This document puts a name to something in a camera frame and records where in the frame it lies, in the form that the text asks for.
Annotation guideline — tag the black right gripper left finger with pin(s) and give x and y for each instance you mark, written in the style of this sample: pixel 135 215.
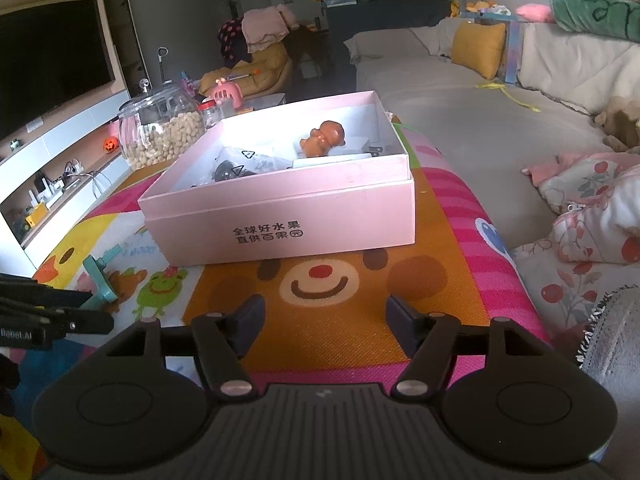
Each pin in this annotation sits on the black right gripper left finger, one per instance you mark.
pixel 221 342

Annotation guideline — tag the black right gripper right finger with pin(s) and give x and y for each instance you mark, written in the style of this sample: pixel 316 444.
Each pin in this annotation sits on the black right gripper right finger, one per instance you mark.
pixel 428 342

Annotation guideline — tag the clear plastic bag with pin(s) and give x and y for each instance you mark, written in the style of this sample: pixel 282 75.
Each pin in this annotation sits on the clear plastic bag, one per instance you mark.
pixel 228 163

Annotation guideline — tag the brown bear figurine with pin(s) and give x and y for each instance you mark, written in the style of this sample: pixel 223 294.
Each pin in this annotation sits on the brown bear figurine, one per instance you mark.
pixel 329 135

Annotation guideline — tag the teal plastic toy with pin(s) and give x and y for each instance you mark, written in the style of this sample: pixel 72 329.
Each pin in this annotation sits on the teal plastic toy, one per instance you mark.
pixel 104 293

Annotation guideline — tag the colourful cartoon play mat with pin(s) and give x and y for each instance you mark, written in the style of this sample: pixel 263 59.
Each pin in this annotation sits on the colourful cartoon play mat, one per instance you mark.
pixel 325 354

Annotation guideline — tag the floral pink blanket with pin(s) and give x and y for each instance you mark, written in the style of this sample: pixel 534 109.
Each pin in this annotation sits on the floral pink blanket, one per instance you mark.
pixel 592 247

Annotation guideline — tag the pink cardboard box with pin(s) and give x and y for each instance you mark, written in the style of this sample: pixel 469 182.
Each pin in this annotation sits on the pink cardboard box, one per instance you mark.
pixel 359 196

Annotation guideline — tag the orange pumpkin ornament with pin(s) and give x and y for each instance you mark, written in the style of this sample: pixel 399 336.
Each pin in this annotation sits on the orange pumpkin ornament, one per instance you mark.
pixel 111 144

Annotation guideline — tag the glass jar of nuts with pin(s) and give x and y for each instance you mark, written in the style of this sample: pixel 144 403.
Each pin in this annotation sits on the glass jar of nuts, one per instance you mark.
pixel 158 125

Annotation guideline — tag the small clear bottle red cap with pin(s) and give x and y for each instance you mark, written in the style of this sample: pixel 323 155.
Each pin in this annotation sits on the small clear bottle red cap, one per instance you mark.
pixel 210 112

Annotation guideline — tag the pink toy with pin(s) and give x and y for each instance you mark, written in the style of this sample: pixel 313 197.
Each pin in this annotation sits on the pink toy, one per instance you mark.
pixel 225 90

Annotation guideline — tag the black television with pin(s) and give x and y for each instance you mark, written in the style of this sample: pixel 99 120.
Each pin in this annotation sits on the black television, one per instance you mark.
pixel 50 54

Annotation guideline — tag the yellow beanbag chair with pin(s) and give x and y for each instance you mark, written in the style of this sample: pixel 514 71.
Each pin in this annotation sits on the yellow beanbag chair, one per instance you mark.
pixel 268 73

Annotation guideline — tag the beige covered sofa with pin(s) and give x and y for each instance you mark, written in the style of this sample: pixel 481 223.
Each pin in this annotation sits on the beige covered sofa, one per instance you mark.
pixel 488 135

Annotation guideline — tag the brown plush toy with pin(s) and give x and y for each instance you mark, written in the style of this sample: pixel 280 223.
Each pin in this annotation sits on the brown plush toy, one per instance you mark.
pixel 619 121

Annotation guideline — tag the yellow cushion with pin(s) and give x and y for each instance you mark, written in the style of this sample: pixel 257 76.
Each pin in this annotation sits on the yellow cushion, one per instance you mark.
pixel 479 47

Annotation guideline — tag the pink clothes pile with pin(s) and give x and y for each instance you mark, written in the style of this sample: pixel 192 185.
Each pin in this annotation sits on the pink clothes pile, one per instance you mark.
pixel 264 27

